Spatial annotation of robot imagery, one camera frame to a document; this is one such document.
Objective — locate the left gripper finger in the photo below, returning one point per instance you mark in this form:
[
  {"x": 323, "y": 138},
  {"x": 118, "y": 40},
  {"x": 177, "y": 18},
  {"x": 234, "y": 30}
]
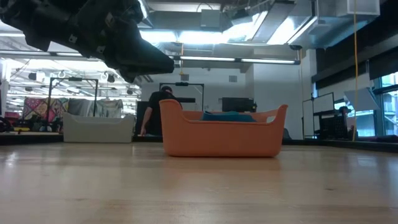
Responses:
[{"x": 143, "y": 56}]

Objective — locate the wide blue rubber band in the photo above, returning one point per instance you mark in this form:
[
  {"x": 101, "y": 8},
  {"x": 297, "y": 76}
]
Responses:
[{"x": 227, "y": 117}]

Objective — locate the grey hanging power box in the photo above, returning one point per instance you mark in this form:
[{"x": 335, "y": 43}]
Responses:
[{"x": 184, "y": 77}]

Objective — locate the bright ceiling light panel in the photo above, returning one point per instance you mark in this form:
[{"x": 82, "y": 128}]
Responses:
[{"x": 186, "y": 36}]

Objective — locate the person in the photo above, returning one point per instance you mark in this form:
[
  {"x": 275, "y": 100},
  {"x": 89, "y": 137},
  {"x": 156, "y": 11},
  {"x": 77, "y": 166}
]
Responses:
[{"x": 157, "y": 105}]

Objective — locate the pale hanging cloth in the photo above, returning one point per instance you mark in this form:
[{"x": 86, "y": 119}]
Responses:
[{"x": 109, "y": 107}]

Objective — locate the ceiling tube light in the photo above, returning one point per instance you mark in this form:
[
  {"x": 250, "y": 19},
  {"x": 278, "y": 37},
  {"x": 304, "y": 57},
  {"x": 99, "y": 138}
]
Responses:
[
  {"x": 208, "y": 58},
  {"x": 267, "y": 60}
]

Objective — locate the grey ceiling unit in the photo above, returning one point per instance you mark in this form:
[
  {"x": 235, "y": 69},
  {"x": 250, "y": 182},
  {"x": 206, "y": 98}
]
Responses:
[{"x": 211, "y": 18}]

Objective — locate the grey hanging cloth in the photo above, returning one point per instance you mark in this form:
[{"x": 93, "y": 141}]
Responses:
[{"x": 77, "y": 107}]

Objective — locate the grey plastic basket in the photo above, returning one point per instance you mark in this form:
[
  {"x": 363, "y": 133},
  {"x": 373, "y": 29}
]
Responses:
[{"x": 96, "y": 130}]

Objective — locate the colourful patterned cloth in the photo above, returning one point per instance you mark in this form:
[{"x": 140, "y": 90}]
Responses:
[{"x": 37, "y": 109}]

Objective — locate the black monitor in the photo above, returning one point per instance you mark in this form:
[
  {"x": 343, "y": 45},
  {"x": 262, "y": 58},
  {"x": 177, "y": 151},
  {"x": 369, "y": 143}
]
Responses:
[{"x": 236, "y": 105}]

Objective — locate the orange plastic basket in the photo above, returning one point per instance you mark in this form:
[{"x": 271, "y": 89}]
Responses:
[{"x": 217, "y": 140}]

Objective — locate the red object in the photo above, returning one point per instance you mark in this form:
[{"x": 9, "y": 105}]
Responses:
[{"x": 12, "y": 119}]

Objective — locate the yellow tool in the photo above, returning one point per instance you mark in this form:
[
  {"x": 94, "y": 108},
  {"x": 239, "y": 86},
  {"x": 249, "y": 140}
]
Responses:
[{"x": 21, "y": 129}]

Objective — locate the white board panel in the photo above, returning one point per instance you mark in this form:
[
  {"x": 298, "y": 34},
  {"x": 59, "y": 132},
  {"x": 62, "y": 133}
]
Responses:
[{"x": 323, "y": 102}]

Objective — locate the black cart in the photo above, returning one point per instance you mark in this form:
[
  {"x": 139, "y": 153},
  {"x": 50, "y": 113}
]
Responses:
[{"x": 332, "y": 127}]

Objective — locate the white angled panel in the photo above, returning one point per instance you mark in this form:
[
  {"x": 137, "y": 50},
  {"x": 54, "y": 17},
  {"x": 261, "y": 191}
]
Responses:
[{"x": 362, "y": 99}]

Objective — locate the glass window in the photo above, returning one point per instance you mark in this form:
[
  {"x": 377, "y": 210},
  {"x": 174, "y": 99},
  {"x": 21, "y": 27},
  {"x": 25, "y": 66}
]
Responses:
[{"x": 388, "y": 118}]

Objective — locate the silver ventilation duct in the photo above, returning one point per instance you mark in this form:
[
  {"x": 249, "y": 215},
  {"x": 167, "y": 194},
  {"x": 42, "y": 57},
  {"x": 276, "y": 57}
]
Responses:
[{"x": 146, "y": 6}]

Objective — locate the black gantry frame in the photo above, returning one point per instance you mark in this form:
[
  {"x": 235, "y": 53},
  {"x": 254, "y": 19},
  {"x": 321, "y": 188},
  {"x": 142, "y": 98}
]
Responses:
[
  {"x": 74, "y": 79},
  {"x": 186, "y": 84}
]

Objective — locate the grey wall vent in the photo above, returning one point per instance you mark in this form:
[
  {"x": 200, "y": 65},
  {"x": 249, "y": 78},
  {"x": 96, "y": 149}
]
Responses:
[{"x": 233, "y": 78}]

